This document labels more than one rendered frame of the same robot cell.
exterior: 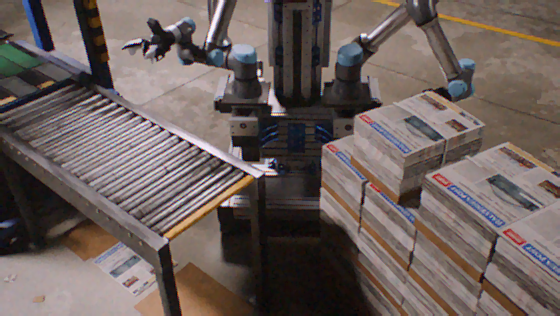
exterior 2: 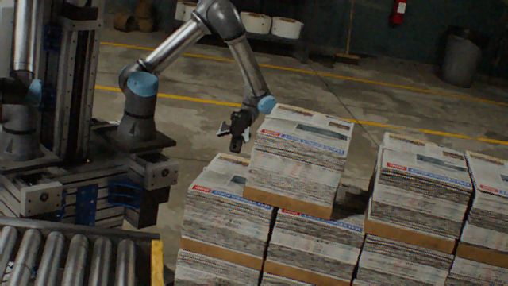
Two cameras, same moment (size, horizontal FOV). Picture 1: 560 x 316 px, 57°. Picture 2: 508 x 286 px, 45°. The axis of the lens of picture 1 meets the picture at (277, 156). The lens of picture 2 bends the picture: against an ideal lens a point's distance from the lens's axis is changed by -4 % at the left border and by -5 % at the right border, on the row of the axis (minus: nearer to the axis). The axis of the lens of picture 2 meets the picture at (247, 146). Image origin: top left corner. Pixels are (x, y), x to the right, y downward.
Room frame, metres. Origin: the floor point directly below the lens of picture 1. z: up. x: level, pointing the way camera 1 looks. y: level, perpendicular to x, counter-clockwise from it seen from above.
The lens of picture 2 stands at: (0.51, 1.20, 1.70)
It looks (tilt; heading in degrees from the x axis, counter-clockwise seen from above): 20 degrees down; 307
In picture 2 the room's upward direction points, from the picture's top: 11 degrees clockwise
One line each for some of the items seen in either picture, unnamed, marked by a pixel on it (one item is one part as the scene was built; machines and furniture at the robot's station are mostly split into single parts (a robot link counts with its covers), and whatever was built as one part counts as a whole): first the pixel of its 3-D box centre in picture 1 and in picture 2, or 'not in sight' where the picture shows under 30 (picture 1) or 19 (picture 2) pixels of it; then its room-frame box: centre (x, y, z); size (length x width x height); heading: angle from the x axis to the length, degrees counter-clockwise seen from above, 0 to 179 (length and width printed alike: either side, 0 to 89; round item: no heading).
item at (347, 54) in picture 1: (350, 61); (141, 92); (2.23, -0.35, 0.98); 0.13 x 0.12 x 0.14; 152
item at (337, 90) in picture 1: (347, 83); (138, 121); (2.22, -0.35, 0.87); 0.15 x 0.15 x 0.10
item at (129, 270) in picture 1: (134, 262); not in sight; (1.89, 0.77, 0.00); 0.37 x 0.29 x 0.01; 49
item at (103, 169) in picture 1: (127, 157); not in sight; (1.78, 0.64, 0.77); 0.47 x 0.05 x 0.05; 139
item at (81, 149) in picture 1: (100, 141); not in sight; (1.91, 0.79, 0.77); 0.47 x 0.05 x 0.05; 139
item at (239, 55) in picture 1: (243, 60); (18, 105); (2.26, 0.15, 0.98); 0.13 x 0.12 x 0.14; 60
